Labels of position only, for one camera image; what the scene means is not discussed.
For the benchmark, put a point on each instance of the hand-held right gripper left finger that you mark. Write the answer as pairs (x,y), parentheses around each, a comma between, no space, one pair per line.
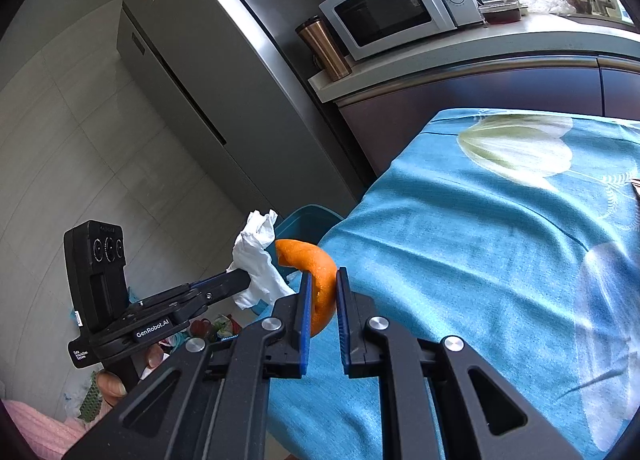
(305,325)

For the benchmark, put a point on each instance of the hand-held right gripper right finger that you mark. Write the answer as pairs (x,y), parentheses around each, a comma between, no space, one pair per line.
(342,325)

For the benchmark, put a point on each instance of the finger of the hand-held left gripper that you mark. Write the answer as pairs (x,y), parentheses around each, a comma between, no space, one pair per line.
(222,284)

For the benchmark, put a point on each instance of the white tissue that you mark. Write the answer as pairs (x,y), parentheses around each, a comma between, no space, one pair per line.
(255,260)

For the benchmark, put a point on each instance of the orange peel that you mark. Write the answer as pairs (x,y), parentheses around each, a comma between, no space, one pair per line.
(320,275)

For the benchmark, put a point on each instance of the blue plastic bin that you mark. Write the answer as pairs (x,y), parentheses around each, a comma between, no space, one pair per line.
(305,222)

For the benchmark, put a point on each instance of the person's left hand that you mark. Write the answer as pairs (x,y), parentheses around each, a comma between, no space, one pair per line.
(112,387)

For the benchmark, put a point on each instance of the green leafy vegetable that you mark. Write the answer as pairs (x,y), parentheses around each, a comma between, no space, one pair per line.
(225,326)

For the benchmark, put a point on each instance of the red round fruit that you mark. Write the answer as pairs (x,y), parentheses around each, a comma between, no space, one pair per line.
(201,329)

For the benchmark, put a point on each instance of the blue floral tablecloth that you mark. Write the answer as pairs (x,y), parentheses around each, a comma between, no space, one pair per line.
(475,265)

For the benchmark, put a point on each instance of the pink garment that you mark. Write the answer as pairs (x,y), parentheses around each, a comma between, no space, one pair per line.
(35,432)

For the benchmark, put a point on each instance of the grey refrigerator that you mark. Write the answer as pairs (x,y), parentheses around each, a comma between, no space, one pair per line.
(225,65)

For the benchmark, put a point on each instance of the copper thermos mug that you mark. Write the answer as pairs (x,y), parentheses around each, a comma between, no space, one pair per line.
(325,48)

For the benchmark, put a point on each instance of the kitchen counter with cabinets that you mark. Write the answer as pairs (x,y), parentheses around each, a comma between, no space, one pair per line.
(475,85)

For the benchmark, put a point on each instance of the white microwave oven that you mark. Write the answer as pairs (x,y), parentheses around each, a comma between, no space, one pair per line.
(390,10)

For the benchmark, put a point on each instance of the dark red bowl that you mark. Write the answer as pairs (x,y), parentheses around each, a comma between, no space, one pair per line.
(502,13)

